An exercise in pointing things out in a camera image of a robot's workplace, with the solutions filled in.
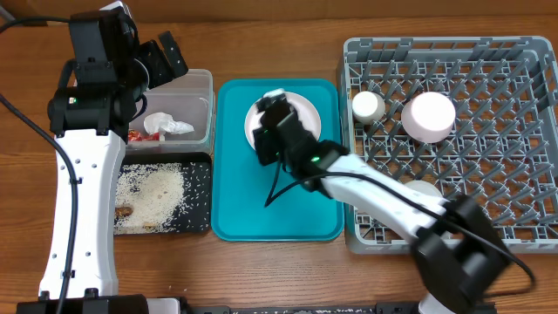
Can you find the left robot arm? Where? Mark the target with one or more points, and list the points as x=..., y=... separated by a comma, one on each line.
x=100, y=92

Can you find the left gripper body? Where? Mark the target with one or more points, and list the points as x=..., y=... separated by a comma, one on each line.
x=150, y=70

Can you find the brown food piece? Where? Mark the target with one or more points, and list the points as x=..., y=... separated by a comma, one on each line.
x=122, y=212

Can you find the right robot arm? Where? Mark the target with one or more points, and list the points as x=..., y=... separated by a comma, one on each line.
x=457, y=251

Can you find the small pink plate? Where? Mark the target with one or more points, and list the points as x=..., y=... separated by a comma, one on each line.
x=428, y=117

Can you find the white rice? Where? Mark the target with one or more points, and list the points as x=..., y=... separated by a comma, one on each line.
x=152, y=196

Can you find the white paper cup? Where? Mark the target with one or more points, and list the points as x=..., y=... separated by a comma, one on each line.
x=367, y=107

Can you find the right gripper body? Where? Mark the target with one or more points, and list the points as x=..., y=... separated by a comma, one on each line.
x=273, y=146

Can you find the large pink plate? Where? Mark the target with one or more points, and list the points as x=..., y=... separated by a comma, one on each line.
x=307, y=114

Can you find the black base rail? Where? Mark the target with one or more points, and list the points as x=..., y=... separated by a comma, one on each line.
x=379, y=308

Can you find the white tissue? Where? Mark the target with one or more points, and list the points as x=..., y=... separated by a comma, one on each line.
x=165, y=123

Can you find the grey bowl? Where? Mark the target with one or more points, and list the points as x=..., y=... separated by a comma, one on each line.
x=424, y=187

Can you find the clear plastic bin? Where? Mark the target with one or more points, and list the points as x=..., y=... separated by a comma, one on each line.
x=190, y=99

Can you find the red snack wrapper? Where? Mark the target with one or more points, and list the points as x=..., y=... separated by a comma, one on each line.
x=138, y=136

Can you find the grey dishwasher rack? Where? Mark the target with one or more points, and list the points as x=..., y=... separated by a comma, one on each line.
x=502, y=149

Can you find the black plastic tray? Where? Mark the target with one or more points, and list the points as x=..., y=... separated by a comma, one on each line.
x=196, y=192

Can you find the teal serving tray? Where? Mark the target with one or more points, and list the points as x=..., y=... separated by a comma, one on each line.
x=241, y=184

